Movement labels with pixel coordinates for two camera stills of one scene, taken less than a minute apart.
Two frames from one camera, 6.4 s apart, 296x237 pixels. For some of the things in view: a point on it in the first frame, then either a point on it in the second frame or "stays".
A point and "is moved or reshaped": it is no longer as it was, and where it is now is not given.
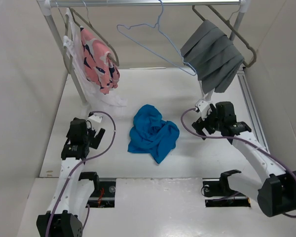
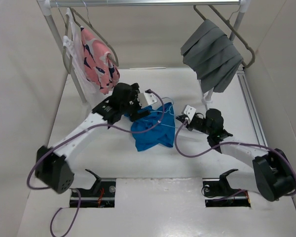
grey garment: x=213 y=56 stays
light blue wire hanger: x=157 y=23 to x=168 y=110
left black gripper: x=94 y=141 to x=132 y=115
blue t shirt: x=152 y=134 is moved or reshaped
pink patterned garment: x=100 y=68 stays
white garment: x=73 y=43 stays
